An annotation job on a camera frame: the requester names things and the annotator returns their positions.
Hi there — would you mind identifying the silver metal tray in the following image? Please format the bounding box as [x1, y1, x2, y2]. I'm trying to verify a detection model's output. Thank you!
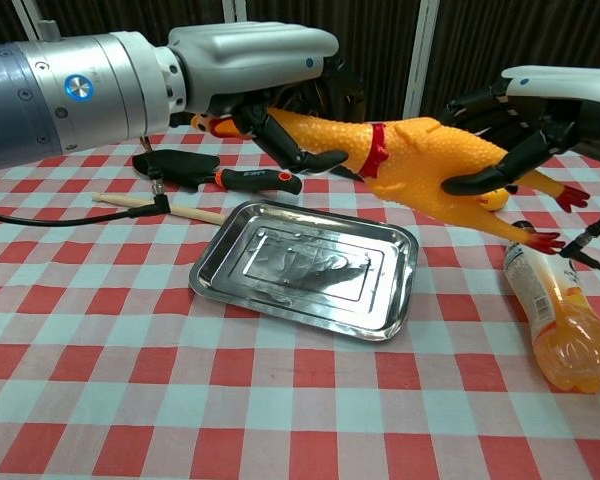
[188, 200, 420, 342]

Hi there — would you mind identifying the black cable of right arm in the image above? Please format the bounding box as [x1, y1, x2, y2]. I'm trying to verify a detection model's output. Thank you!
[559, 199, 600, 281]

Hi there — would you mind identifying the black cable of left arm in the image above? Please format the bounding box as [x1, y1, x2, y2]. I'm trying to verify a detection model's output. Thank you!
[0, 137, 171, 229]

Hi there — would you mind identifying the red white checkered tablecloth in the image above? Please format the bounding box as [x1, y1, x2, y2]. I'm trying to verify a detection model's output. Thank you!
[0, 127, 600, 480]

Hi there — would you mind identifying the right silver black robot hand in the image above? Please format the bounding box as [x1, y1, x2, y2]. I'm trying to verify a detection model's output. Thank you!
[439, 64, 600, 196]

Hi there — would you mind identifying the yellow rubber chicken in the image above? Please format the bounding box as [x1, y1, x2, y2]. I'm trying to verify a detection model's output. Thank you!
[189, 107, 591, 254]

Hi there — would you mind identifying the white metal frame post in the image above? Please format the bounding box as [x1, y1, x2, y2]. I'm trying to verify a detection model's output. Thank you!
[19, 0, 64, 41]
[407, 0, 441, 121]
[222, 0, 254, 25]

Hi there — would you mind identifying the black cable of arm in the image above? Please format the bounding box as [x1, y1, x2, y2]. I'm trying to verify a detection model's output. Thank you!
[0, 137, 171, 229]
[559, 199, 600, 281]

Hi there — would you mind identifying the orange juice plastic bottle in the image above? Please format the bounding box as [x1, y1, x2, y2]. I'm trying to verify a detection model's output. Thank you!
[503, 219, 600, 395]

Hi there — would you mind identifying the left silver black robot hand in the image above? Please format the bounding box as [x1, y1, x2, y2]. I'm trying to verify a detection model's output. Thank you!
[167, 22, 366, 175]

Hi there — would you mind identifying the wooden stick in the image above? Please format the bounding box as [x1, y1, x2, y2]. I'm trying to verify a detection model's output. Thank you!
[92, 192, 226, 225]

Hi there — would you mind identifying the black garden trowel orange grip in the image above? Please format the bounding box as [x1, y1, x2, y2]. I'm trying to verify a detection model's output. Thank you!
[132, 149, 304, 196]

